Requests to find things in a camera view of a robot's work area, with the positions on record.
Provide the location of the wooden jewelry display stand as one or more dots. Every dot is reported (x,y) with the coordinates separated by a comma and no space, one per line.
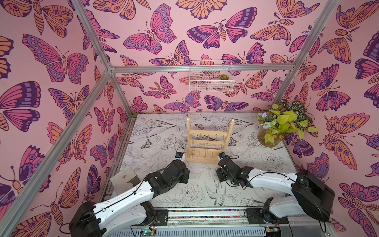
(204,146)

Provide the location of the small succulent in basket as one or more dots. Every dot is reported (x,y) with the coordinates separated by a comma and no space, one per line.
(224,77)

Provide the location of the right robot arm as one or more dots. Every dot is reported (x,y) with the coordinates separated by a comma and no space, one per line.
(306,194)

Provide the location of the white wire basket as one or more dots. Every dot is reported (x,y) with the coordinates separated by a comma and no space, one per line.
(205,78)

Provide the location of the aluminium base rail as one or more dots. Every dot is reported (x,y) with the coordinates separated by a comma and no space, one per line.
(217,222)

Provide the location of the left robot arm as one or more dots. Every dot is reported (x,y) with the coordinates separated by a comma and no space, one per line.
(132,207)

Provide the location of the grey paper card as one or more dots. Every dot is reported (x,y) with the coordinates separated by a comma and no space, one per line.
(125,180)

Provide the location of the potted green plant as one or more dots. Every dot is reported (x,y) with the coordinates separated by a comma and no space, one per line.
(283,119)

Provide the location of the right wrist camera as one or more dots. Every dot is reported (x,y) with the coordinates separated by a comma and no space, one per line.
(222,155)

